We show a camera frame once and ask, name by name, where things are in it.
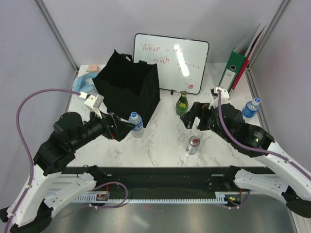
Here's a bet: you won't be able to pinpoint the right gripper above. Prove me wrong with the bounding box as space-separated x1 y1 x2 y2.
179 101 233 143

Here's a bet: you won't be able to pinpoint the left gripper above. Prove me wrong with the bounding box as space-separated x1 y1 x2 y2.
71 106 136 150

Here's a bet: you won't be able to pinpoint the green glass Perrier bottle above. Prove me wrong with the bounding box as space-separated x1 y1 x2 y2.
175 91 189 116

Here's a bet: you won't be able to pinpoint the blue label water bottle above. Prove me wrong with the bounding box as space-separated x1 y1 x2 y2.
128 112 144 138

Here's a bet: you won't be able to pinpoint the red silver beverage can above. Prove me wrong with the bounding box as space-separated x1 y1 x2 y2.
186 136 200 155

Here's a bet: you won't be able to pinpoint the black canvas bag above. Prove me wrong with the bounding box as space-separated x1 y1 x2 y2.
92 51 160 128

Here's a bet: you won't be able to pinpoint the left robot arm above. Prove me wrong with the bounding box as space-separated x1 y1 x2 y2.
0 112 135 233

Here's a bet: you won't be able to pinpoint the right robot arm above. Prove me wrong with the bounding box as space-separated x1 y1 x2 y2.
180 102 311 218

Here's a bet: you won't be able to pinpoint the whiteboard with red writing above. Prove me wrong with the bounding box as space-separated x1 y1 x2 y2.
133 33 209 95

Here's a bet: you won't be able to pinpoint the blue label bottle right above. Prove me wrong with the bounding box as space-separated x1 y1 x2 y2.
242 98 260 118

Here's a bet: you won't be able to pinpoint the light blue headphones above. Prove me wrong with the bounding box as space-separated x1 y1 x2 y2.
72 72 99 94

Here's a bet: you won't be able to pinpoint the small pink box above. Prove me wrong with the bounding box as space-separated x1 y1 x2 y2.
87 64 99 73

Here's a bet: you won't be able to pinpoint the green lever arch binder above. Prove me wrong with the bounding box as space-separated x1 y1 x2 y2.
218 23 262 94

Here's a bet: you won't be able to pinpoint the red binder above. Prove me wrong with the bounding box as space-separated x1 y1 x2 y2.
227 25 267 97

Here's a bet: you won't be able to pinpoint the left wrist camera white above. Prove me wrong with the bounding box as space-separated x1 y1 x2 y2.
84 94 104 119

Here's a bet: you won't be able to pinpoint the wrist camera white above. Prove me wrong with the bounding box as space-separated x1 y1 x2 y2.
208 87 230 109
84 94 104 119

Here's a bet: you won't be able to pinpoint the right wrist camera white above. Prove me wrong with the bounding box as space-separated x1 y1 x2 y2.
208 87 230 109

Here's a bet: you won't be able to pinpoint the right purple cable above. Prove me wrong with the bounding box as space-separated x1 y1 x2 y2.
217 89 311 182

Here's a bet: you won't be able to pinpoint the purple cable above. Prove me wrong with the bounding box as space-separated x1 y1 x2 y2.
3 88 82 233
217 89 311 182

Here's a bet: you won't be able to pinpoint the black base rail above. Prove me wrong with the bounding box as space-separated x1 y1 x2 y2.
58 166 275 197

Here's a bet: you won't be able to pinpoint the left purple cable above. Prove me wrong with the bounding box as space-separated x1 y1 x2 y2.
3 88 82 233

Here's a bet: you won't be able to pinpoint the white slotted cable duct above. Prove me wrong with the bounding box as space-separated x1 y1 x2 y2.
72 190 241 204

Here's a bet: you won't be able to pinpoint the right aluminium frame post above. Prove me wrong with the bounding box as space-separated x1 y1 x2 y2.
247 0 291 71

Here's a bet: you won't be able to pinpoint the aluminium frame post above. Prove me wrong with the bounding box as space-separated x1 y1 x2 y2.
34 0 79 74
247 0 291 71

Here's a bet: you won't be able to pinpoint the left aluminium frame post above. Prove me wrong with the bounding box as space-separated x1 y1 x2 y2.
34 0 79 74

